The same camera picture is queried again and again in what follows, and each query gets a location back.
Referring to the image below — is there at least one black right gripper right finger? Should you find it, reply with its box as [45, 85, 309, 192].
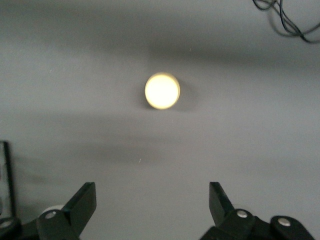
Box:
[199, 181, 316, 240]

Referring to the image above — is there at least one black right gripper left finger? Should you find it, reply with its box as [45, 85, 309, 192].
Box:
[0, 181, 98, 240]

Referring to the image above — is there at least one black wire cup holder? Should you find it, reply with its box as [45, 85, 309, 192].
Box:
[0, 140, 16, 219]

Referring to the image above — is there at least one yellow plastic cup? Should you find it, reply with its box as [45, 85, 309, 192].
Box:
[144, 71, 181, 111]

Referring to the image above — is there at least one dark grey table mat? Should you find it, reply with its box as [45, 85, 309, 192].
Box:
[0, 0, 320, 240]

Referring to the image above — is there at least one thin black loose cable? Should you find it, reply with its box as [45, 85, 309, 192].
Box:
[251, 0, 320, 44]

